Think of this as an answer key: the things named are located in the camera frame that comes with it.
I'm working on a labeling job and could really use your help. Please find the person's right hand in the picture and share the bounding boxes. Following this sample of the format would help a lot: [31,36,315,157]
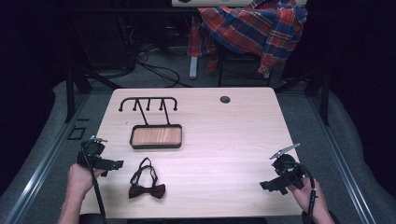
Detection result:
[287,176,329,217]

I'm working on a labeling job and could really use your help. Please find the black metal stand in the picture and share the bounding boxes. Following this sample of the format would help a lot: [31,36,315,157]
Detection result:
[274,66,331,127]
[64,63,123,124]

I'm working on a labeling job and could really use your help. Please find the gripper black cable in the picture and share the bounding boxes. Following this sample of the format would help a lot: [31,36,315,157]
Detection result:
[289,161,318,224]
[80,141,108,224]

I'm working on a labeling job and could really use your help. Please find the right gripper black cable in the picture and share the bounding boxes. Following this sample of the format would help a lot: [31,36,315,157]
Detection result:
[289,161,318,224]

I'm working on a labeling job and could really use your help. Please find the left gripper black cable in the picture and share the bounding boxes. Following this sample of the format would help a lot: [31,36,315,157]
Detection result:
[80,141,108,224]

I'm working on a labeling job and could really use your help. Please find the dark red bow tie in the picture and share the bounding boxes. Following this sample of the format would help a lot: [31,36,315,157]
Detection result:
[128,157,167,200]

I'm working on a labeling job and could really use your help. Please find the person's left hand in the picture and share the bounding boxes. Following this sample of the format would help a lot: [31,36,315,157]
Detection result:
[66,162,106,201]

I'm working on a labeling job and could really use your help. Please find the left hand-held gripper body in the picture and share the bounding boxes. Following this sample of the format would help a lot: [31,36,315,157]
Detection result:
[77,134,109,172]

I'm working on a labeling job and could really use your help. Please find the black hook rack wooden tray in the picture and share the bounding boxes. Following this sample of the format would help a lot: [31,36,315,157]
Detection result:
[118,96,183,150]

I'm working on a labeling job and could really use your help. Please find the black chair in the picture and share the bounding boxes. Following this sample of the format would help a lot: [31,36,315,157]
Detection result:
[217,46,273,88]

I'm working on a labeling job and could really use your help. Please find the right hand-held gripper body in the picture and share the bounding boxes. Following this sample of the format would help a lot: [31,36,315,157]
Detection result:
[269,143,307,190]

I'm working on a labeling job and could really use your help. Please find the red blue plaid shirt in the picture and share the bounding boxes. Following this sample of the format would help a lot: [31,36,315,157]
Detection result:
[187,0,309,76]

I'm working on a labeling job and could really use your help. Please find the black floor cables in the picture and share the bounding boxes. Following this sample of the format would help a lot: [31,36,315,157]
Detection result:
[92,43,191,89]

